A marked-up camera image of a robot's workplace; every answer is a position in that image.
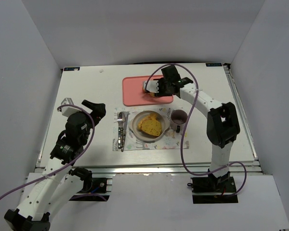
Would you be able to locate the silver knife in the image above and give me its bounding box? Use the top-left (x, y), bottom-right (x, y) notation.
top-left (121, 111), bottom-right (130, 152)

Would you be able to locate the swirl patterned ceramic plate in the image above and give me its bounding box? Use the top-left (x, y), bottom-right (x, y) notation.
top-left (129, 111), bottom-right (170, 142)

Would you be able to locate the pink rectangular tray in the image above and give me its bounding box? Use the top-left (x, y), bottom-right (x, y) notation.
top-left (122, 76), bottom-right (173, 106)

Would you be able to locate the toast slice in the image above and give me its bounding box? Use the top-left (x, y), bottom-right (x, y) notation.
top-left (140, 116), bottom-right (162, 137)

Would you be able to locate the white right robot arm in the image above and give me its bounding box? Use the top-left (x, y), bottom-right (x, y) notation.
top-left (143, 64), bottom-right (240, 190)

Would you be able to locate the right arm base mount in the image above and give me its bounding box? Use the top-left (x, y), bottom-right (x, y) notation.
top-left (187, 177), bottom-right (238, 204)

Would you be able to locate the floral placemat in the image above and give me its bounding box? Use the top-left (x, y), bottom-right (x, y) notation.
top-left (112, 107), bottom-right (182, 151)

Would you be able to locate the blue table label right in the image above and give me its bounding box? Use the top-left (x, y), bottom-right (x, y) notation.
top-left (205, 63), bottom-right (222, 67)

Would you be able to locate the blue table label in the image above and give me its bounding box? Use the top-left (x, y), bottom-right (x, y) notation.
top-left (205, 63), bottom-right (222, 67)
top-left (63, 67), bottom-right (80, 72)

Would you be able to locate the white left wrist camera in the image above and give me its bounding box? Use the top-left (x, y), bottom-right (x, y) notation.
top-left (57, 98), bottom-right (80, 117)

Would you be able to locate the silver fork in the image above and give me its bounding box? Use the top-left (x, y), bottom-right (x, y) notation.
top-left (117, 112), bottom-right (124, 149)

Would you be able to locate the blue table label left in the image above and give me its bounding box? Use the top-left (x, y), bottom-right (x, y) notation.
top-left (63, 67), bottom-right (80, 72)

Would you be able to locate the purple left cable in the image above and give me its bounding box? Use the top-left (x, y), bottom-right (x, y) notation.
top-left (0, 104), bottom-right (107, 214)

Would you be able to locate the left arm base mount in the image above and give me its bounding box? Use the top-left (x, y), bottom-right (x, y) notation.
top-left (66, 167), bottom-right (112, 202)

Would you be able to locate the purple mug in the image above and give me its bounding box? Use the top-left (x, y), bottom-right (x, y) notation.
top-left (170, 110), bottom-right (188, 133)

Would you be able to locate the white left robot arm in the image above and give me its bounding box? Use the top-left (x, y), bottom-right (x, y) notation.
top-left (4, 98), bottom-right (106, 231)

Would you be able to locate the aluminium table frame rail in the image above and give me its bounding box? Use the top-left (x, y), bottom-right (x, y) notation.
top-left (35, 64), bottom-right (260, 175)

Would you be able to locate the oval speckled bread roll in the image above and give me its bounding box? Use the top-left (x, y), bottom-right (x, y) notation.
top-left (137, 113), bottom-right (158, 130)

